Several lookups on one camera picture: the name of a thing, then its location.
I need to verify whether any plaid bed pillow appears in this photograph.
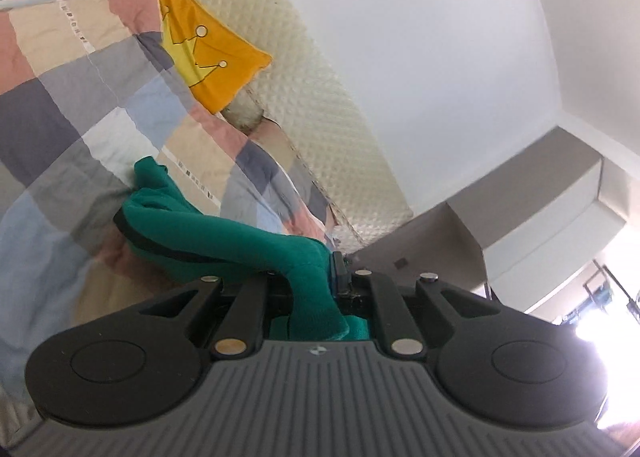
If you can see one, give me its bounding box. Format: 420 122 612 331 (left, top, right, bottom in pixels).
221 88 264 135

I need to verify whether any green sweatshirt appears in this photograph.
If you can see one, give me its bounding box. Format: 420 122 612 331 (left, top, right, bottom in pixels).
114 157 370 341

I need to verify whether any grey wardrobe cabinet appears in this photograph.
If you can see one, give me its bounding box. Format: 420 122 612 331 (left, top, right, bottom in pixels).
352 128 625 312

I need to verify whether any patchwork plaid duvet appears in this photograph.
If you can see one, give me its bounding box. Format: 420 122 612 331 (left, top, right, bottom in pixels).
1 0 334 441

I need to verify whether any cream quilted headboard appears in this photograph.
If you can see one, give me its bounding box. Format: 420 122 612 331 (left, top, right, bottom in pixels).
197 0 413 252

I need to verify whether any yellow crown pillow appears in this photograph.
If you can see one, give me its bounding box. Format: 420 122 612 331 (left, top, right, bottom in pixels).
158 0 272 113

